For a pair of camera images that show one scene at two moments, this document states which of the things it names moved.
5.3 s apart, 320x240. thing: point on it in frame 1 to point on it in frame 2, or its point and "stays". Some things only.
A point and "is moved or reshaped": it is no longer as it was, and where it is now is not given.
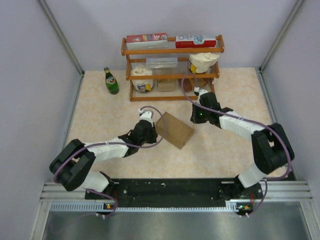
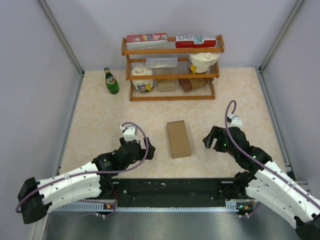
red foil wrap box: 147,41 stays
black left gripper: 154,135 to 143,152
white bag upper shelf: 200,63 stays
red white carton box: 198,41 stays
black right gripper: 194,118 to 216,132
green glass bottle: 112,84 stays
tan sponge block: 166,85 stays
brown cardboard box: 177,132 is moved or reshaped
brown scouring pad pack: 188,85 stays
